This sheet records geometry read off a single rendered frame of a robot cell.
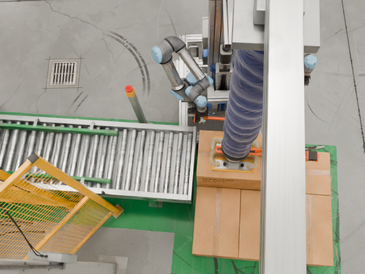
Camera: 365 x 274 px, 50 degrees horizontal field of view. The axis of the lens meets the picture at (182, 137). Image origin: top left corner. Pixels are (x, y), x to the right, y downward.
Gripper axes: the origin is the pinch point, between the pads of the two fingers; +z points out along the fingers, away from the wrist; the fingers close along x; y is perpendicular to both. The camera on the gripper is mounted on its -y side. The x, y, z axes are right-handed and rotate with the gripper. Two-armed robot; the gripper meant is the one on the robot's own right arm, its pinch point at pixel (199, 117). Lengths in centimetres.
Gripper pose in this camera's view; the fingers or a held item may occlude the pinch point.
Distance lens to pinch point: 318.2
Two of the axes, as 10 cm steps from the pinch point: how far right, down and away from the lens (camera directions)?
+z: 0.6, 3.2, 9.5
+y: 10.0, 0.5, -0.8
